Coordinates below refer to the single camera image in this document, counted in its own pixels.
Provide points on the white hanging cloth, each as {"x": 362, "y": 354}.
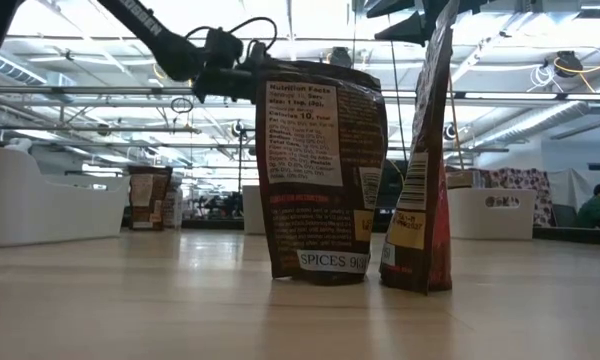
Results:
{"x": 565, "y": 187}

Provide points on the black background screen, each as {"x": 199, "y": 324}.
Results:
{"x": 395, "y": 190}

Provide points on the silver ventilation duct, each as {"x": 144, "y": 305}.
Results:
{"x": 555, "y": 117}
{"x": 10, "y": 67}

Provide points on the grey horizontal overhead rail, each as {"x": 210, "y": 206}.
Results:
{"x": 80, "y": 91}

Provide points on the grey plastic bin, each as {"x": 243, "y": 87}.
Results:
{"x": 251, "y": 210}

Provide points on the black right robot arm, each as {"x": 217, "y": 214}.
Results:
{"x": 472, "y": 5}

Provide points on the floral patterned cloth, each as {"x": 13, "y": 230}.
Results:
{"x": 525, "y": 182}

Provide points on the white plastic bin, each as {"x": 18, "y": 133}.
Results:
{"x": 470, "y": 220}
{"x": 40, "y": 210}

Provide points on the dark background machinery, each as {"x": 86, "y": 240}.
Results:
{"x": 220, "y": 207}

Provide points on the beige background box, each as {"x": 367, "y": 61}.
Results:
{"x": 460, "y": 180}

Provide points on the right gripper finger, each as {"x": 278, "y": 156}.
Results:
{"x": 392, "y": 7}
{"x": 407, "y": 32}

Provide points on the person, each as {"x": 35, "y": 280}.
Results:
{"x": 597, "y": 212}

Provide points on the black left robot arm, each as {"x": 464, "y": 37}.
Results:
{"x": 155, "y": 35}

